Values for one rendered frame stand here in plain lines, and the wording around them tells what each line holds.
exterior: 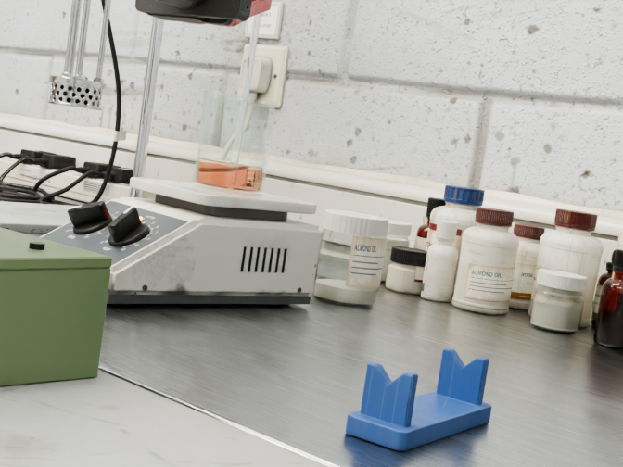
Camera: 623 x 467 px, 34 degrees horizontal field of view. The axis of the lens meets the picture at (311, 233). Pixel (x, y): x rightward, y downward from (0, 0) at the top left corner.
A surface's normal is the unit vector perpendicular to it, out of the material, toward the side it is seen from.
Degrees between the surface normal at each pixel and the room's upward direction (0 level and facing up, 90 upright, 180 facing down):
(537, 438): 0
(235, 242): 90
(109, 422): 0
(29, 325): 90
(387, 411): 90
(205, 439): 0
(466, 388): 90
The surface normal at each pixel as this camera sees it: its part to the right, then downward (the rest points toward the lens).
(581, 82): -0.66, -0.03
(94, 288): 0.74, 0.17
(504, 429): 0.15, -0.99
